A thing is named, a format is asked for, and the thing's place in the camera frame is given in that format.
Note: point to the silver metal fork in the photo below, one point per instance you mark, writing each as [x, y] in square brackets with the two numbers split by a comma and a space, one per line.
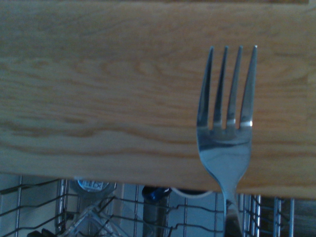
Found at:
[225, 153]

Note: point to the clear glass in rack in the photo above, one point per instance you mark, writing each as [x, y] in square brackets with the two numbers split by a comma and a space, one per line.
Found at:
[91, 209]

